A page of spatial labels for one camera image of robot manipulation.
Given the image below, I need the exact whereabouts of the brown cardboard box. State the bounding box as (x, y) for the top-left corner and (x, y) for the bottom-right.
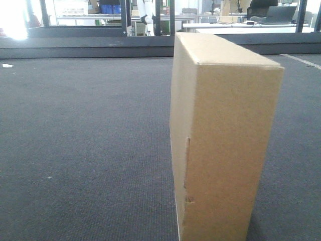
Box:
(170, 33), (284, 240)

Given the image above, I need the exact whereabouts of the white office desk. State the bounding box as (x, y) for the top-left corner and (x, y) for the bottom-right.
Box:
(182, 22), (315, 34)

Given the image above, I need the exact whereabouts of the white humanoid robot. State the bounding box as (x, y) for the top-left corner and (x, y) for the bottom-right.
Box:
(137, 0), (155, 36)

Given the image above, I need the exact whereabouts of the black office chair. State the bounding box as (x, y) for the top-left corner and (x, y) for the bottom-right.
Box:
(247, 0), (278, 20)

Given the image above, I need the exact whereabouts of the grey laptop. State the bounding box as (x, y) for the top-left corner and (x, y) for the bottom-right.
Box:
(263, 6), (296, 24)

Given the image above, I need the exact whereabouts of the white paper scrap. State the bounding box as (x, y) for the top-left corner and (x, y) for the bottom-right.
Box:
(2, 64), (13, 68)

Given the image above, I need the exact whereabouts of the dark conveyor side rail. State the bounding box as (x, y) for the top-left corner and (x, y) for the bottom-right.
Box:
(1, 32), (320, 59)

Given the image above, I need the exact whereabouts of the black metal frame structure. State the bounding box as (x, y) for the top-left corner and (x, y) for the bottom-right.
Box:
(27, 1), (176, 38)

